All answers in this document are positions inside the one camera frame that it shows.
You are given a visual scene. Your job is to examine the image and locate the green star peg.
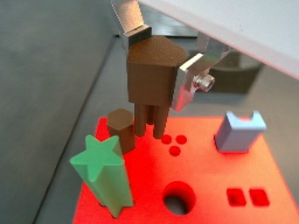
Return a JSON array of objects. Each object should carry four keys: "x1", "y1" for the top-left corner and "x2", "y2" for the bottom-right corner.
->
[{"x1": 70, "y1": 135, "x2": 135, "y2": 218}]

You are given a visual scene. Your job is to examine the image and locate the light blue notched peg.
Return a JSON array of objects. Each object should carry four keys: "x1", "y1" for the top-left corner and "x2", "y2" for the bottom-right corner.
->
[{"x1": 216, "y1": 111, "x2": 268, "y2": 153}]

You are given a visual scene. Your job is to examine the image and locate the brown three prong object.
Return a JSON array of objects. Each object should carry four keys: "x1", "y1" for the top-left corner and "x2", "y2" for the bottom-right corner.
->
[{"x1": 126, "y1": 36, "x2": 187, "y2": 139}]

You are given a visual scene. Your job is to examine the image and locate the blue rectangular peg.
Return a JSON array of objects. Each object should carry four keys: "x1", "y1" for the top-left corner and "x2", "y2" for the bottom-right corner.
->
[{"x1": 137, "y1": 0, "x2": 299, "y2": 81}]

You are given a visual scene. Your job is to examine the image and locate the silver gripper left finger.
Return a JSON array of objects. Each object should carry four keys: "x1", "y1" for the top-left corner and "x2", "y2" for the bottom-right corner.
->
[{"x1": 111, "y1": 0, "x2": 153, "y2": 50}]

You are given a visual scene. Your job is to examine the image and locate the dark grey curved block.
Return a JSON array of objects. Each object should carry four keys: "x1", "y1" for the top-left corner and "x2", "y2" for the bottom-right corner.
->
[{"x1": 210, "y1": 51, "x2": 264, "y2": 94}]

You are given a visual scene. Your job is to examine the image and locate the brown hexagonal peg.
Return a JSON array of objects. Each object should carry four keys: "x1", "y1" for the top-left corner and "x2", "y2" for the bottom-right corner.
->
[{"x1": 107, "y1": 108, "x2": 137, "y2": 153}]

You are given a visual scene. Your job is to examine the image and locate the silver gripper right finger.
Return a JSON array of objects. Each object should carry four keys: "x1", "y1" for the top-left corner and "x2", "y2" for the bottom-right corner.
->
[{"x1": 173, "y1": 33, "x2": 232, "y2": 111}]

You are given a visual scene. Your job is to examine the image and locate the red peg board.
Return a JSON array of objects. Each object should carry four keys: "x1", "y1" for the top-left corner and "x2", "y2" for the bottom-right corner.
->
[{"x1": 74, "y1": 117, "x2": 299, "y2": 224}]

